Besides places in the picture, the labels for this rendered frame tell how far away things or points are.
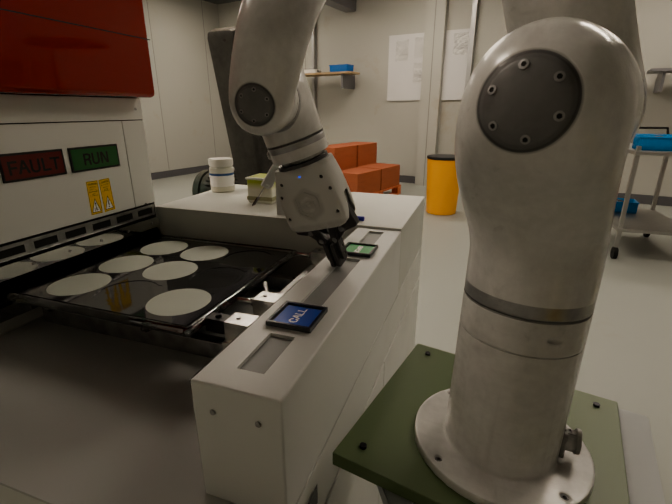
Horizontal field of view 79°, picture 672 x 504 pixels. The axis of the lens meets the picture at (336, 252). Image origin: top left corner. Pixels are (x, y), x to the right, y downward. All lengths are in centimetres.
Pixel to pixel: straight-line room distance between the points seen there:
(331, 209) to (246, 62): 22
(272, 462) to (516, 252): 29
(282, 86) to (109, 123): 62
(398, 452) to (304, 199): 35
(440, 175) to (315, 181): 442
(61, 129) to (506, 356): 86
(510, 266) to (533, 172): 10
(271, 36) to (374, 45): 708
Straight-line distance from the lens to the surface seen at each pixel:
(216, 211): 103
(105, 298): 78
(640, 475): 61
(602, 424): 65
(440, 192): 501
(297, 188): 60
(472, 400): 46
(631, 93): 34
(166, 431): 59
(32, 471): 61
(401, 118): 728
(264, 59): 49
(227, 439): 44
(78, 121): 100
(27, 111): 94
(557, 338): 42
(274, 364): 42
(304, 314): 50
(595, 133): 32
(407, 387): 61
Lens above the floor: 119
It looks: 19 degrees down
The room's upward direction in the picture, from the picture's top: straight up
